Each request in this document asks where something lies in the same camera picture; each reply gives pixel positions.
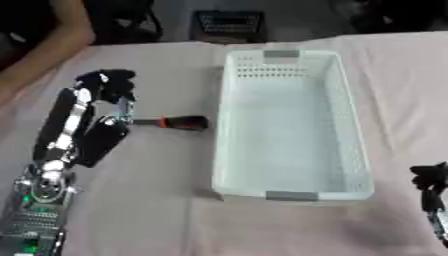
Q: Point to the black chair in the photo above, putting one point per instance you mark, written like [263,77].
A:
[125,20]

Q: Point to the person's forearm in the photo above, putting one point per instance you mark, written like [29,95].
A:
[46,43]

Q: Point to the black crate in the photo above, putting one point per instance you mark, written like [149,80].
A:
[228,26]

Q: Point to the white plastic basket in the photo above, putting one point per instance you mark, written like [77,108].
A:
[291,126]

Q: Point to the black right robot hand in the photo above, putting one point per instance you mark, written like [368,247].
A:
[430,180]

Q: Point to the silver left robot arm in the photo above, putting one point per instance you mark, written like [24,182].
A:
[35,213]

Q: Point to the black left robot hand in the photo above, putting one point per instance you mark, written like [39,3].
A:
[99,140]

